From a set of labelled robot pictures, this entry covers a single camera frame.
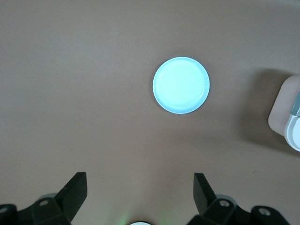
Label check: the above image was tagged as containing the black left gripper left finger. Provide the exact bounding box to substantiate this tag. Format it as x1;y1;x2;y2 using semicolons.
0;172;88;225

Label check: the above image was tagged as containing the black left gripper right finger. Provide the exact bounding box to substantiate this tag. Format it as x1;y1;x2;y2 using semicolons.
187;172;289;225

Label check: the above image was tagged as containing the brown table mat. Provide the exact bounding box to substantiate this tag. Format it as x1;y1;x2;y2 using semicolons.
0;0;300;225

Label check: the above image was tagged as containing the white lidded storage box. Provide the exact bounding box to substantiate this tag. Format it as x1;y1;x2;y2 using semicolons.
268;74;300;152

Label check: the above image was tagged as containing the light blue round plate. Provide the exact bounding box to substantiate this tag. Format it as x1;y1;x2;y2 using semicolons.
152;56;210;115

